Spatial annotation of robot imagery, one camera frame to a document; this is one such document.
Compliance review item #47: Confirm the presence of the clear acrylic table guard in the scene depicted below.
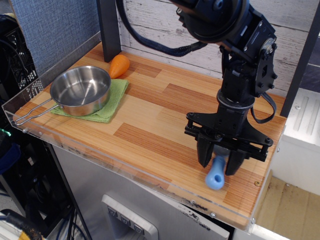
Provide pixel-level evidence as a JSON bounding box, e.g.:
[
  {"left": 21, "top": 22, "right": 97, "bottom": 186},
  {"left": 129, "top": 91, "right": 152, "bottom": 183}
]
[{"left": 1, "top": 32, "right": 287, "bottom": 235}]

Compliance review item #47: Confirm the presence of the black braided cable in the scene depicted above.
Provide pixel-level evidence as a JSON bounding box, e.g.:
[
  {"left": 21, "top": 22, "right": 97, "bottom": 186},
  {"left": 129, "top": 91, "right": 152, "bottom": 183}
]
[{"left": 116, "top": 0, "right": 208, "bottom": 57}]

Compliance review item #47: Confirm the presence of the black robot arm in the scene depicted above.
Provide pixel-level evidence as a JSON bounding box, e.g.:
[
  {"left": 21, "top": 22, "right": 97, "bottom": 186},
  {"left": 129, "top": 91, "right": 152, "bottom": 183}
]
[{"left": 174, "top": 0, "right": 277, "bottom": 176}]

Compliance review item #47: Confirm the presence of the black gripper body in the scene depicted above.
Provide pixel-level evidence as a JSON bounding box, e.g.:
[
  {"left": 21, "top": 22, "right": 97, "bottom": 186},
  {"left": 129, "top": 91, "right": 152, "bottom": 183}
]
[{"left": 185, "top": 102, "right": 273, "bottom": 162}]

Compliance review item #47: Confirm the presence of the orange toy carrot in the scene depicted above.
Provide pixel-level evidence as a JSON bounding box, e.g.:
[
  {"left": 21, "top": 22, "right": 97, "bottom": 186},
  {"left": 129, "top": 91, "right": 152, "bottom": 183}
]
[{"left": 108, "top": 54, "right": 130, "bottom": 79}]

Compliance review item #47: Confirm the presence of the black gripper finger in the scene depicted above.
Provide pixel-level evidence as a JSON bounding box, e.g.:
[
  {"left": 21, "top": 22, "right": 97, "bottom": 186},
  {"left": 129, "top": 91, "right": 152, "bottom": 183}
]
[
  {"left": 197, "top": 133, "right": 214, "bottom": 168},
  {"left": 225, "top": 150, "right": 250, "bottom": 176}
]

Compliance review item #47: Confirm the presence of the dark left support post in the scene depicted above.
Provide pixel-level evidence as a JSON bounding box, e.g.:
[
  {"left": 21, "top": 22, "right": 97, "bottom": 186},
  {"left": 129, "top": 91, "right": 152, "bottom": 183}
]
[{"left": 96, "top": 0, "right": 122, "bottom": 63}]

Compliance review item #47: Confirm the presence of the green cloth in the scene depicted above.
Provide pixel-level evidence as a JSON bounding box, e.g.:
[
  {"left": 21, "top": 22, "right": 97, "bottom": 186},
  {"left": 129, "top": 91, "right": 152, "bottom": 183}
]
[{"left": 50, "top": 79, "right": 129, "bottom": 123}]

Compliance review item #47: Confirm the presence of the stainless steel pot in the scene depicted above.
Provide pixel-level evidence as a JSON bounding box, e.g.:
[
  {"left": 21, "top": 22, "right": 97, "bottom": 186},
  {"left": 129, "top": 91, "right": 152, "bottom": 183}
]
[{"left": 14, "top": 66, "right": 112, "bottom": 126}]

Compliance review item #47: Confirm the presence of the white ribbed box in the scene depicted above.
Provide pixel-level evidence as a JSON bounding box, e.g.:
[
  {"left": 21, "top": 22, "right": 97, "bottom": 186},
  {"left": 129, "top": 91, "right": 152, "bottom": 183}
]
[{"left": 270, "top": 88, "right": 320, "bottom": 195}]

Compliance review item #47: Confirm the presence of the blue handled grey spoon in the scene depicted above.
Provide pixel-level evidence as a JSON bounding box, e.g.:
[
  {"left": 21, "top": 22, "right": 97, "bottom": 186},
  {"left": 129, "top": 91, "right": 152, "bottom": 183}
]
[{"left": 205, "top": 145, "right": 230, "bottom": 190}]

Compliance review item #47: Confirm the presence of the dark right support post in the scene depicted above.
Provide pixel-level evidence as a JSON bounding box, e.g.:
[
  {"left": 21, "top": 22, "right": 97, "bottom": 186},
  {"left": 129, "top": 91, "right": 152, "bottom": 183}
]
[{"left": 280, "top": 3, "right": 320, "bottom": 118}]

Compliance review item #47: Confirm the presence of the dark support post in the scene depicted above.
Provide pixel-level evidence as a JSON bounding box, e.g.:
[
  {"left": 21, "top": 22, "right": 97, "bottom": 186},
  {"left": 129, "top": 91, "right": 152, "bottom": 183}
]
[
  {"left": 96, "top": 0, "right": 122, "bottom": 63},
  {"left": 280, "top": 3, "right": 320, "bottom": 118}
]

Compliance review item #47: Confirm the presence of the stainless steel cabinet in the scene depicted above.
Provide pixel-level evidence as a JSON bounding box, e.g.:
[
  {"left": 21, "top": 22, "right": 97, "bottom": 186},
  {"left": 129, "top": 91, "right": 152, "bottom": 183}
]
[{"left": 53, "top": 146, "right": 235, "bottom": 240}]

